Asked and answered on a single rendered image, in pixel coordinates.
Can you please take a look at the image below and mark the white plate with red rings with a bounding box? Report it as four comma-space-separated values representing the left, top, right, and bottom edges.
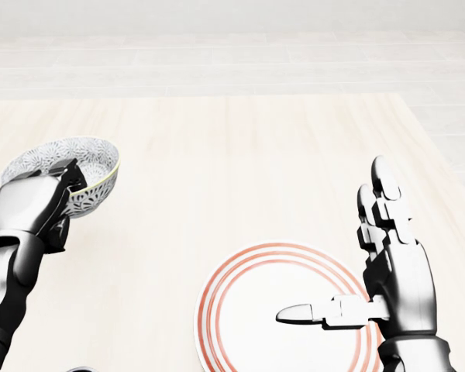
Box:
193, 240, 384, 372

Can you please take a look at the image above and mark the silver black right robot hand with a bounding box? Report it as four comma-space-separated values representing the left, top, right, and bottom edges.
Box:
275, 155, 439, 342

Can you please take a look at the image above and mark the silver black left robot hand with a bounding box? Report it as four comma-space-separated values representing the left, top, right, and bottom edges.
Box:
0, 157, 88, 255

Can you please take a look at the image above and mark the patterned grey white bowl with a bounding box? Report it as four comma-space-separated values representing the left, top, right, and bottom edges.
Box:
0, 136, 121, 220

